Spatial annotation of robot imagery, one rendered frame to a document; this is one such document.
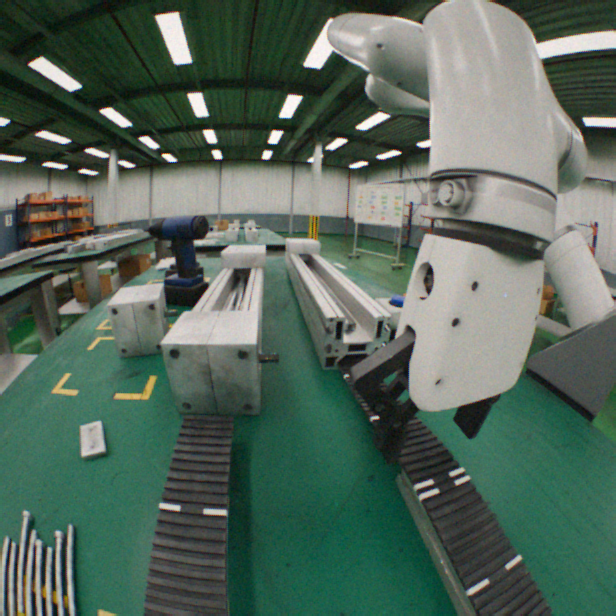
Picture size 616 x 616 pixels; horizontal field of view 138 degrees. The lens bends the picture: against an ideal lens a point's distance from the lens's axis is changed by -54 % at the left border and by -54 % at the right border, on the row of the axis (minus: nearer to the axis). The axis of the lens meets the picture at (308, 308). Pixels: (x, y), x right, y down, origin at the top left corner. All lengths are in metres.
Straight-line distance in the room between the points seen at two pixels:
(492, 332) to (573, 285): 0.45
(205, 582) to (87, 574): 0.11
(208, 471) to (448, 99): 0.29
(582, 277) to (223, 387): 0.62
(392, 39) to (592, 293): 0.51
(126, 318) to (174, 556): 0.35
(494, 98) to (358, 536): 0.29
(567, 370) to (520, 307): 0.38
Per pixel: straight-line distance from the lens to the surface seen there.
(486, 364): 0.17
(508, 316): 0.16
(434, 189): 0.16
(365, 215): 6.49
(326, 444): 0.28
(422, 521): 0.24
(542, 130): 0.16
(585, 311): 0.58
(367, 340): 0.38
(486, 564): 0.22
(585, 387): 0.54
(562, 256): 0.60
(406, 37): 0.29
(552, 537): 0.32
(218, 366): 0.27
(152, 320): 0.43
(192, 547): 0.19
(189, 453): 0.24
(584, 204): 8.12
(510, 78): 0.16
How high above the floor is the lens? 0.99
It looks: 20 degrees down
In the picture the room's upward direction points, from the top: 3 degrees clockwise
